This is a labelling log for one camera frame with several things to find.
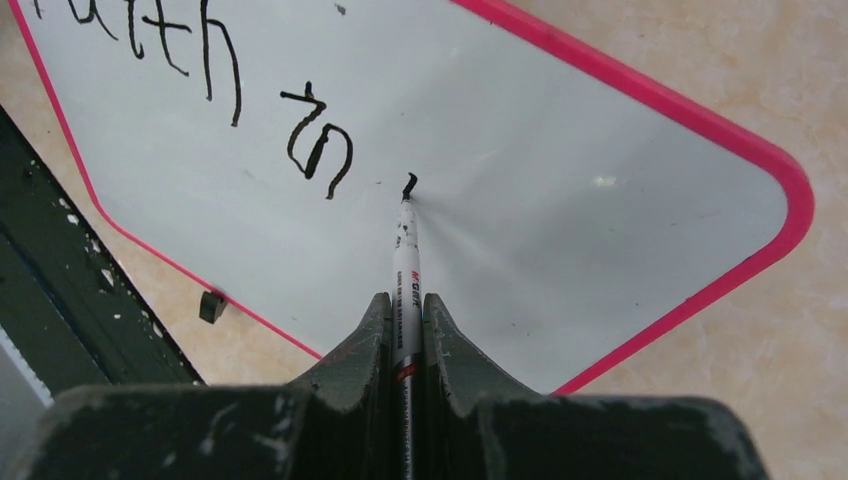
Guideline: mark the red framed whiteboard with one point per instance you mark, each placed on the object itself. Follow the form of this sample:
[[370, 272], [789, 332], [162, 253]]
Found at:
[[571, 209]]

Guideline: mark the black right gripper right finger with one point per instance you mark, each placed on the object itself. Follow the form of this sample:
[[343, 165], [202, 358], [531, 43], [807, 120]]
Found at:
[[485, 424]]

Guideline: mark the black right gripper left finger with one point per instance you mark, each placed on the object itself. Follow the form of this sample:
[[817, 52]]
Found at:
[[331, 422]]

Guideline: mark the white whiteboard marker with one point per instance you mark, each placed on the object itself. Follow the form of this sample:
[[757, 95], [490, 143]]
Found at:
[[407, 338]]

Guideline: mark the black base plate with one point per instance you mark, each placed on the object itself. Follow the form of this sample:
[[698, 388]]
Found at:
[[66, 304]]

